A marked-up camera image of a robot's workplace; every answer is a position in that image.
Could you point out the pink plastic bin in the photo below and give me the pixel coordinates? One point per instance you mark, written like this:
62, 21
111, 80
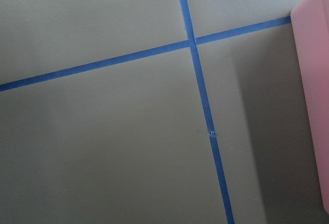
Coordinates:
310, 28

